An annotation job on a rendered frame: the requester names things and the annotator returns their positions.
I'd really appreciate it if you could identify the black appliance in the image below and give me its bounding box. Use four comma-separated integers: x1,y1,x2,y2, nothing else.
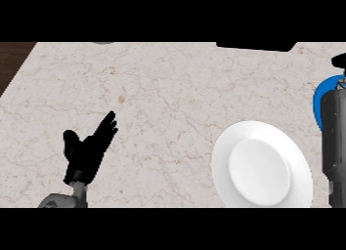
214,42,297,53

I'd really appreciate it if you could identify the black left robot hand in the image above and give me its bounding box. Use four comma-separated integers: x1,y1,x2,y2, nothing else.
62,110,119,187

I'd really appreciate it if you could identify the white round plate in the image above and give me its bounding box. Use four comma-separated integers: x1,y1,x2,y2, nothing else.
210,120,315,209

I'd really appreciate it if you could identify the blue round plate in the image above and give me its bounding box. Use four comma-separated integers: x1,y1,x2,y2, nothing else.
313,73,346,132

